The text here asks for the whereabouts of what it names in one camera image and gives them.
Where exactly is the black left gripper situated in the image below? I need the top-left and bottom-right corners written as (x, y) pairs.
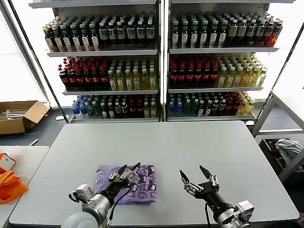
top-left (102, 162), bottom-right (141, 200)

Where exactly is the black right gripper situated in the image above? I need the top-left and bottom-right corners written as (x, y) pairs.
top-left (179, 165), bottom-right (233, 218)

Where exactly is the purple printed t-shirt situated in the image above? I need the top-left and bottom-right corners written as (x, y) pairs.
top-left (94, 163), bottom-right (158, 206)

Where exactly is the black storage crate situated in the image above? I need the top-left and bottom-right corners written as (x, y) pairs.
top-left (258, 138), bottom-right (289, 177)

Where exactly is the red garment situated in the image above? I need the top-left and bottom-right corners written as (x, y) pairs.
top-left (267, 141), bottom-right (285, 167)

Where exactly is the white grey garment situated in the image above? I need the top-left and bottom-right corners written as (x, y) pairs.
top-left (275, 139), bottom-right (304, 164)

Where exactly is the white side table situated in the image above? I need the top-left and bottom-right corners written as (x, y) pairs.
top-left (0, 146), bottom-right (50, 228)

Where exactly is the orange cloth bag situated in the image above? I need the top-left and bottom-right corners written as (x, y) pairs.
top-left (0, 167), bottom-right (29, 205)

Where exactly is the white and orange box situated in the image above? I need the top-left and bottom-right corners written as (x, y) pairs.
top-left (0, 152), bottom-right (17, 171)

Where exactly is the open cardboard box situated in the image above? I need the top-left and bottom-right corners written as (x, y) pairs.
top-left (0, 101), bottom-right (50, 135)

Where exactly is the grey bottle shelving unit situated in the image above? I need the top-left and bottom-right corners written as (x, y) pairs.
top-left (28, 0), bottom-right (164, 123)
top-left (166, 0), bottom-right (280, 122)

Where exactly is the white sticks bundle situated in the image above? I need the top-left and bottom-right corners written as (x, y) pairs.
top-left (0, 108), bottom-right (24, 120)

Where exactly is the dark bottle beige label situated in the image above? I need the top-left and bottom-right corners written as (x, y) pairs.
top-left (236, 19), bottom-right (247, 47)
top-left (227, 19), bottom-right (239, 47)

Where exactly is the dark bottle grey label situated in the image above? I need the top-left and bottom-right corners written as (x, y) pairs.
top-left (254, 19), bottom-right (266, 46)
top-left (263, 19), bottom-right (275, 46)
top-left (246, 19), bottom-right (257, 46)

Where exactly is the red drink bottle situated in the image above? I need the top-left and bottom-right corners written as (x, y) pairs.
top-left (270, 20), bottom-right (284, 47)

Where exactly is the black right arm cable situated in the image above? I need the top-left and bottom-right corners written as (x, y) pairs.
top-left (205, 203), bottom-right (212, 228)

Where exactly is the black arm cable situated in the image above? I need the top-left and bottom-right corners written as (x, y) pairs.
top-left (68, 191), bottom-right (120, 226)
top-left (205, 203), bottom-right (212, 228)

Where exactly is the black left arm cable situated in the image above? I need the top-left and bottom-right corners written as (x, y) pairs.
top-left (68, 191), bottom-right (120, 226)

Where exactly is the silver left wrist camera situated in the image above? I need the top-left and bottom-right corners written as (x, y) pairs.
top-left (75, 184), bottom-right (95, 202)

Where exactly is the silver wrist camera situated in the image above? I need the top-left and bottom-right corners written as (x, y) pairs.
top-left (234, 200), bottom-right (255, 224)
top-left (75, 184), bottom-right (95, 202)

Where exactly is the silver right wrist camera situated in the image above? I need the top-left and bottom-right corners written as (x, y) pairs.
top-left (234, 200), bottom-right (255, 224)

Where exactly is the grey metal frame table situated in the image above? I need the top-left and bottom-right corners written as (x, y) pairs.
top-left (251, 90), bottom-right (304, 182)

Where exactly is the black slanted frame pole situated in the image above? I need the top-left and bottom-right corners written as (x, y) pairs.
top-left (253, 22), bottom-right (304, 125)
top-left (8, 0), bottom-right (69, 124)

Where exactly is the grey slanted frame pole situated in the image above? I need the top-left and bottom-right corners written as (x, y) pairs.
top-left (0, 4), bottom-right (51, 107)

